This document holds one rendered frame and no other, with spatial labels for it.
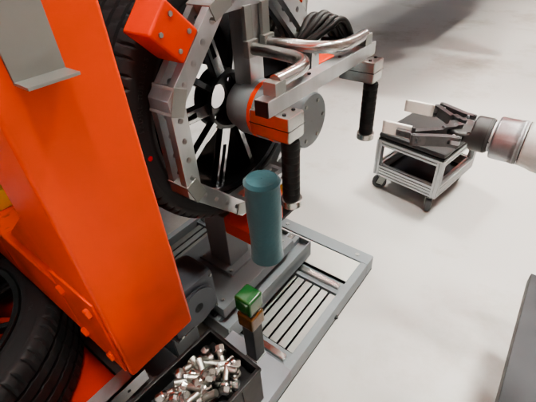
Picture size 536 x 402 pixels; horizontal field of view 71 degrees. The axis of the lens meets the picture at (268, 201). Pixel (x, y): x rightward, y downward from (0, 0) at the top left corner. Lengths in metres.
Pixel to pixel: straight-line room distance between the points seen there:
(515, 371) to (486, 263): 0.76
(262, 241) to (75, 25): 0.63
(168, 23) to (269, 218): 0.46
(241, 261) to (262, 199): 0.55
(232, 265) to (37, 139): 0.96
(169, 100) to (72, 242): 0.31
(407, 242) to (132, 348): 1.36
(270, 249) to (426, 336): 0.77
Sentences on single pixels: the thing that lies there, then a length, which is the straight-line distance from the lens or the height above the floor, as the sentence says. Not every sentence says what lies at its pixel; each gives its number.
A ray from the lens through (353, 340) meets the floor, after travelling 1.47.
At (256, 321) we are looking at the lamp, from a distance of 0.77.
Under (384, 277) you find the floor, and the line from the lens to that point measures 1.67.
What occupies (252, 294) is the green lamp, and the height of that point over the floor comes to 0.66.
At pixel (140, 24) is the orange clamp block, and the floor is 1.09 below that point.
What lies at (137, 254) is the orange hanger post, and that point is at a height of 0.78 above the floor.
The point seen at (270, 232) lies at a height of 0.61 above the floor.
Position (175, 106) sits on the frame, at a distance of 0.75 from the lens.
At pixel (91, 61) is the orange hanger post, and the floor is 1.10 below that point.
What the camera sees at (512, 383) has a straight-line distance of 1.17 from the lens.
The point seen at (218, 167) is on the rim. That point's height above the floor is 0.68.
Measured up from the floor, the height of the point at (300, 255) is 0.15.
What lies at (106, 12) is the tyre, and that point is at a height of 1.09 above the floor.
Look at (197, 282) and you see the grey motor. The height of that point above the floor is 0.40.
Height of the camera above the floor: 1.23
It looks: 37 degrees down
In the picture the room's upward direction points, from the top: 4 degrees counter-clockwise
